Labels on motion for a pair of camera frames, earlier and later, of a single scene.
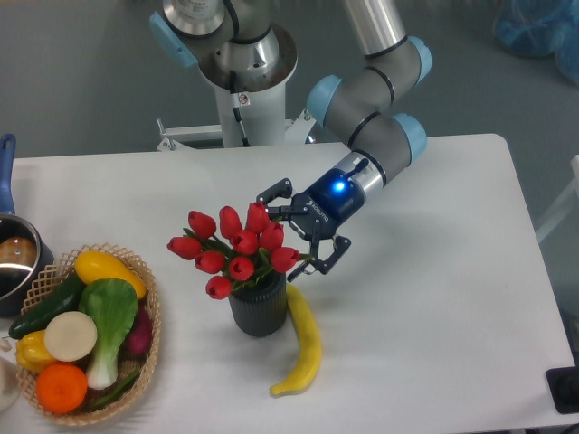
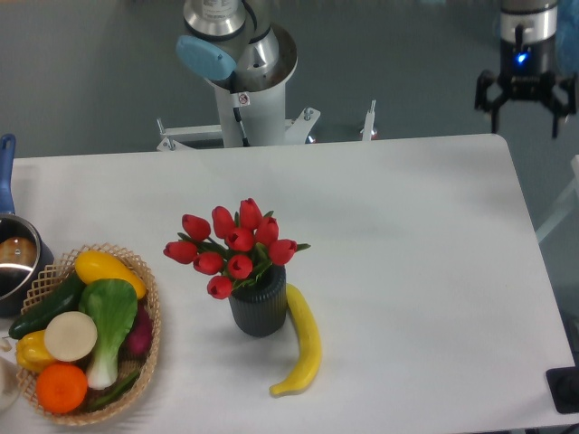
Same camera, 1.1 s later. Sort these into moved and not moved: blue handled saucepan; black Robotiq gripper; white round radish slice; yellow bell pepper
Moved: black Robotiq gripper
Not moved: blue handled saucepan; white round radish slice; yellow bell pepper
